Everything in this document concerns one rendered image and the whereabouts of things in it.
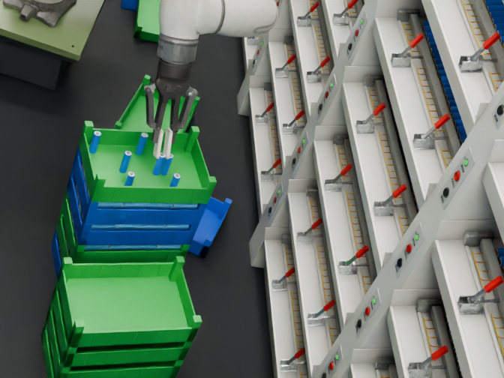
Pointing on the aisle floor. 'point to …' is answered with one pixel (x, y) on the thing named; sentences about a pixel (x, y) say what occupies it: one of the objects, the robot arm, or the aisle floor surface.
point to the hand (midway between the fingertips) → (163, 142)
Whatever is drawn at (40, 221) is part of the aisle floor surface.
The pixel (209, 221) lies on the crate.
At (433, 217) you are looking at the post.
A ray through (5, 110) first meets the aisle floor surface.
